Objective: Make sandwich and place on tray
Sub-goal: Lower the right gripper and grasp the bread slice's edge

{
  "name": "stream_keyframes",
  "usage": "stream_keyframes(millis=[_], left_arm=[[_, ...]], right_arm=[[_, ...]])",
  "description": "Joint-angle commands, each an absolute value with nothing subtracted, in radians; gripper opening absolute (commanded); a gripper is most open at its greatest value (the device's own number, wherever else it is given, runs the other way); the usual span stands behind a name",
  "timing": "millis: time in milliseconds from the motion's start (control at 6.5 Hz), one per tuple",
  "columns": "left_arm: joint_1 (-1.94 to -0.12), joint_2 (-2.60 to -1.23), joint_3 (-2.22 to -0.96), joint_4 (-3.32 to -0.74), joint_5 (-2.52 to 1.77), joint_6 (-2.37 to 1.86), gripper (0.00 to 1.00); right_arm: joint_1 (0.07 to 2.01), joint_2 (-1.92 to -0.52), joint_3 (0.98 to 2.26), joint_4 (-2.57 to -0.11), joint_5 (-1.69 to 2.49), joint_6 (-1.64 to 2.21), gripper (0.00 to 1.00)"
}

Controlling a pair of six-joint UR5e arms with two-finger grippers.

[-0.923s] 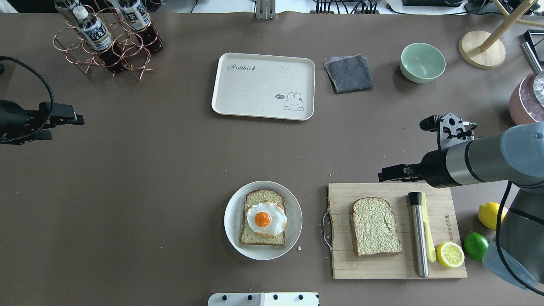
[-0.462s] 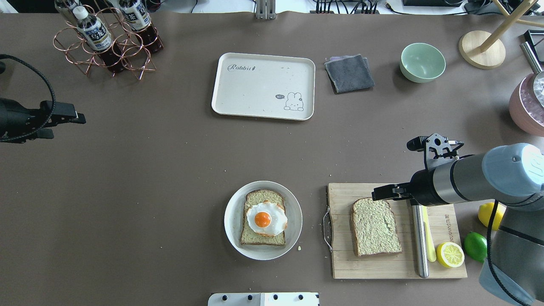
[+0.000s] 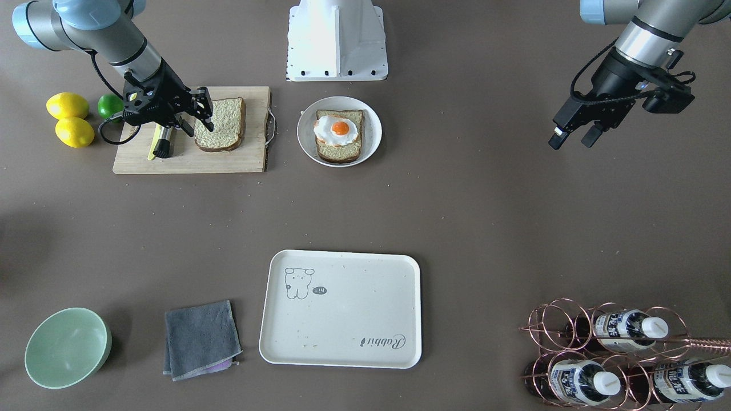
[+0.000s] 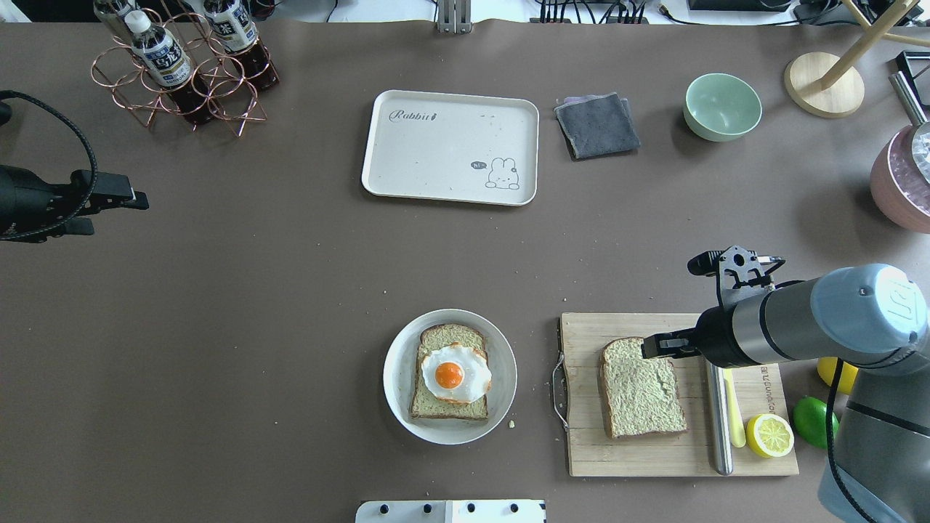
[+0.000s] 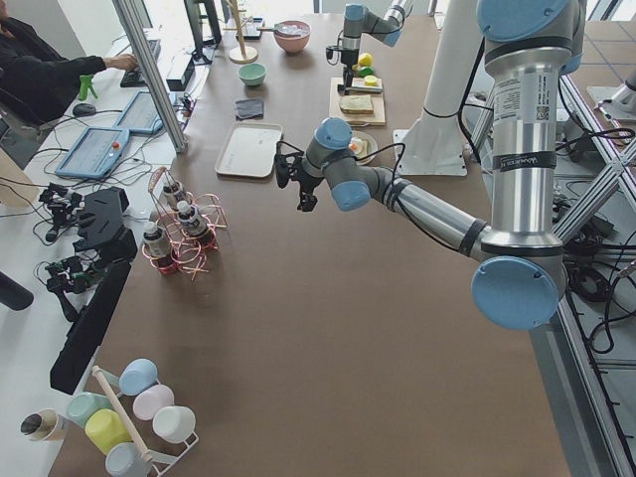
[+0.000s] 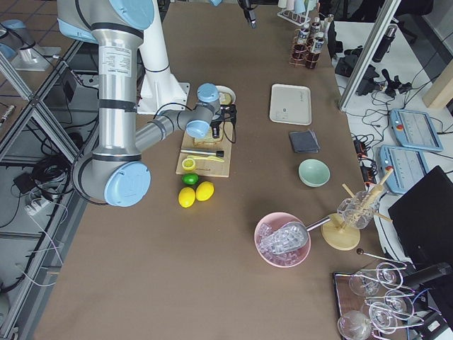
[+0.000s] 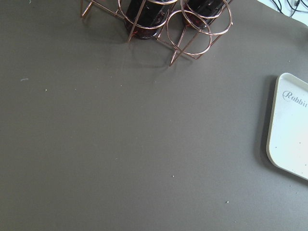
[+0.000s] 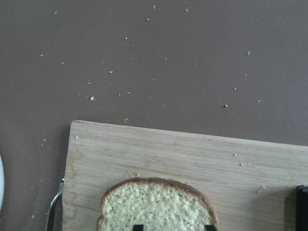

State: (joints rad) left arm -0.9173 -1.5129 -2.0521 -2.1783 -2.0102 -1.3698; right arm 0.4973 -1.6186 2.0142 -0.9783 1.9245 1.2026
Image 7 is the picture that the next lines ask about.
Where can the right tea bottle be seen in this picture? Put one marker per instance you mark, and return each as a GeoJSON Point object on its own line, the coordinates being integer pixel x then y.
{"type": "Point", "coordinates": [206, 8]}

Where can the cream rabbit tray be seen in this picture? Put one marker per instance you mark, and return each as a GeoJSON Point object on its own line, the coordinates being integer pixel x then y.
{"type": "Point", "coordinates": [287, 142]}

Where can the tea bottle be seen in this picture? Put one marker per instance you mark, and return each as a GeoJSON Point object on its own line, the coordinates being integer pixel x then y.
{"type": "Point", "coordinates": [144, 21]}
{"type": "Point", "coordinates": [206, 8]}

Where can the front tea bottle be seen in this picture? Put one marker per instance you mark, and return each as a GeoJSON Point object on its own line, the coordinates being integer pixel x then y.
{"type": "Point", "coordinates": [144, 21]}

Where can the copper wire bottle rack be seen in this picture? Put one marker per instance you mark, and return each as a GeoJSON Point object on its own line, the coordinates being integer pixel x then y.
{"type": "Point", "coordinates": [177, 32]}

